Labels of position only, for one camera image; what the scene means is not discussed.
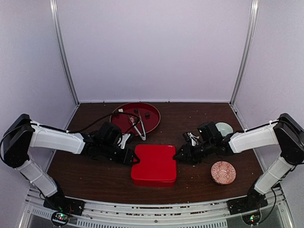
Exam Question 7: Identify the red patterned bowl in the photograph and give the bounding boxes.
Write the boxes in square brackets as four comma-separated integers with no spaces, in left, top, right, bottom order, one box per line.
[210,161,237,185]

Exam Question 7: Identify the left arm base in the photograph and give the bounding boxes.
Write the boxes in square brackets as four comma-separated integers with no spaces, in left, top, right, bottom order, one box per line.
[43,196,85,228]

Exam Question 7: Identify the red box lid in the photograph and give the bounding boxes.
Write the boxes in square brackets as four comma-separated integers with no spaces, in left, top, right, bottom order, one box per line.
[131,144,177,181]

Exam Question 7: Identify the round red tray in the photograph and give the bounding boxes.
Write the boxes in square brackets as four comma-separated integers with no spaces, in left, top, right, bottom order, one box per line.
[110,102,161,136]

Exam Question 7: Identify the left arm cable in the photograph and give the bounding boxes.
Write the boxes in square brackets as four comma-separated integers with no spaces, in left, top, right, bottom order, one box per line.
[0,113,141,152]

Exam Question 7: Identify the metal serving tongs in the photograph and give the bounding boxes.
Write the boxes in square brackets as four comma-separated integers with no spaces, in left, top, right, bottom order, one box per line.
[128,115,146,141]

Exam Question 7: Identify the grey green bowl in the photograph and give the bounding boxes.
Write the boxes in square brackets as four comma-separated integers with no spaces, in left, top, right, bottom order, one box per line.
[215,122,234,137]

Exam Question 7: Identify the front aluminium rail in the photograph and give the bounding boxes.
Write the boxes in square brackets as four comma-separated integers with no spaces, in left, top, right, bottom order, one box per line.
[19,187,296,228]

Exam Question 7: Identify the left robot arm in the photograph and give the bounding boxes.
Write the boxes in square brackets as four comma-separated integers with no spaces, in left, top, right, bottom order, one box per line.
[0,114,140,211]

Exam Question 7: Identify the left aluminium post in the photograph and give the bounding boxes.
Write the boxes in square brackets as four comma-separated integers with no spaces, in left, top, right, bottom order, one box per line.
[49,0,80,106]

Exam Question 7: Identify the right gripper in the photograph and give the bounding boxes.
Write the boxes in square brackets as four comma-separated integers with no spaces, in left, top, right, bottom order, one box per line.
[173,140,215,164]

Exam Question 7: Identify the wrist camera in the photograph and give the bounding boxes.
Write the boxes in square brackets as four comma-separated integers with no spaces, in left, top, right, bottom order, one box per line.
[95,122,135,149]
[182,122,223,146]

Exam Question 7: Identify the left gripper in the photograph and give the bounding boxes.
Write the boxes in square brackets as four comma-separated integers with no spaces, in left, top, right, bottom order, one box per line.
[100,142,140,166]

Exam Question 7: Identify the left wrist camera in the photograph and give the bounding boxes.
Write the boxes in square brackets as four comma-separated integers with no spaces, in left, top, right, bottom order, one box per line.
[95,122,135,149]

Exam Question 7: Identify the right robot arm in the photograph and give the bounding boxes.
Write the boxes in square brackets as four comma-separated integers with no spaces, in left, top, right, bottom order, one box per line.
[173,113,304,210]

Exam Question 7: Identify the aluminium post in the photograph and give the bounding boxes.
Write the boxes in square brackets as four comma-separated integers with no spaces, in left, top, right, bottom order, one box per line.
[49,0,80,106]
[229,0,259,106]

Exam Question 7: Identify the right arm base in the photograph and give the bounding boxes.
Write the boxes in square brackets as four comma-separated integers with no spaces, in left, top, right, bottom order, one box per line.
[227,196,268,226]

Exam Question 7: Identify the right aluminium post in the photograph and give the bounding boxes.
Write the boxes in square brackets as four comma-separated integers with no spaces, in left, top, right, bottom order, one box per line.
[229,0,259,106]

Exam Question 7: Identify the red chocolate box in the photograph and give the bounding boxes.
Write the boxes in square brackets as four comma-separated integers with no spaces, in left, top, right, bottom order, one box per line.
[133,179,176,188]

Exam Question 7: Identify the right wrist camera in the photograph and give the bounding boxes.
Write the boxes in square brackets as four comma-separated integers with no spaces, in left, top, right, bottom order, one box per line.
[182,122,223,146]

